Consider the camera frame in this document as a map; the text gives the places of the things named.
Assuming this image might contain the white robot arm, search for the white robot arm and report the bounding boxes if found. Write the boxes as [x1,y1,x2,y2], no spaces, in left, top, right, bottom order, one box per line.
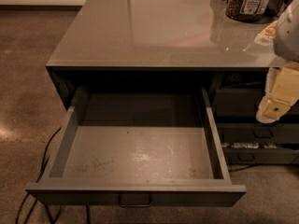
[254,0,299,124]

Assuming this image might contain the grey drawer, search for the grey drawer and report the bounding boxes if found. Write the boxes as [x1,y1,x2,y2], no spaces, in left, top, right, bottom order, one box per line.
[26,87,246,208]
[223,148,299,165]
[217,123,299,144]
[214,87,299,119]

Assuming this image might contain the grey drawer cabinet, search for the grey drawer cabinet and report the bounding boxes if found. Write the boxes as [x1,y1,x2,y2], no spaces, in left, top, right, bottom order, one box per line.
[45,0,299,166]

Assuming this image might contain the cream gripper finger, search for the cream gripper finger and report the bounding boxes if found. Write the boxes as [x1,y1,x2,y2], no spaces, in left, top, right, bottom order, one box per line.
[256,62,299,124]

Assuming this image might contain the black floor cable right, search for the black floor cable right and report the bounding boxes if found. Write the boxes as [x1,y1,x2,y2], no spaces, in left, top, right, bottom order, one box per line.
[228,163,260,174]

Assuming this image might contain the black floor cable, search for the black floor cable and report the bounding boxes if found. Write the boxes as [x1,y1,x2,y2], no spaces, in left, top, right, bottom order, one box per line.
[14,126,92,224]
[228,163,260,174]

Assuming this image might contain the black floor cable left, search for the black floor cable left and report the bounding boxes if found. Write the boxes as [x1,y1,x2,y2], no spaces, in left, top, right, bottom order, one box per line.
[14,126,92,224]

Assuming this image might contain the glass jar of nuts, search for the glass jar of nuts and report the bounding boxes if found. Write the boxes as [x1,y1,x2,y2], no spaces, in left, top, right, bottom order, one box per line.
[226,0,270,22]

